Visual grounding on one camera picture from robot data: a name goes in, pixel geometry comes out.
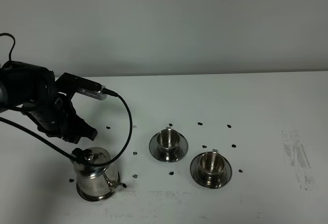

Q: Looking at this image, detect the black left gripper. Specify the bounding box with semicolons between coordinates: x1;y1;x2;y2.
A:
22;72;98;160

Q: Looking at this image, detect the stainless steel teapot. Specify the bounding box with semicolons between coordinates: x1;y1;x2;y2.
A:
72;147;127;189

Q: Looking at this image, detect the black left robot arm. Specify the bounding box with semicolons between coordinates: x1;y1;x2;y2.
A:
1;62;102;144

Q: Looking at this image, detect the steel teapot saucer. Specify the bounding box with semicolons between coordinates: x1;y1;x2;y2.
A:
76;173;121;201

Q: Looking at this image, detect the left stainless steel teacup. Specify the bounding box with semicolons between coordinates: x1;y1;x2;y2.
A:
156;127;180;155

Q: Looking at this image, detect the stainless steel teacup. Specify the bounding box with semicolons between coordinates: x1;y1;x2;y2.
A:
199;149;225;178
156;127;180;155

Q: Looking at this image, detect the right stainless steel teacup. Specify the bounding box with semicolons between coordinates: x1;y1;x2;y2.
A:
199;149;225;178

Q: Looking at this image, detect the left steel cup saucer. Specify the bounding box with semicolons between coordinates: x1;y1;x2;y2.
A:
149;128;189;162

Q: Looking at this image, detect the steel cup saucer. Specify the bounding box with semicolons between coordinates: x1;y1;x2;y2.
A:
190;150;232;189
149;128;189;162

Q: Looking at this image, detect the right steel cup saucer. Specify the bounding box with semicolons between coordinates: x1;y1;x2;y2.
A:
190;150;232;189

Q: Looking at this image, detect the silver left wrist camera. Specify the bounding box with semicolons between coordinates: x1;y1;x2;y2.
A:
77;85;107;100

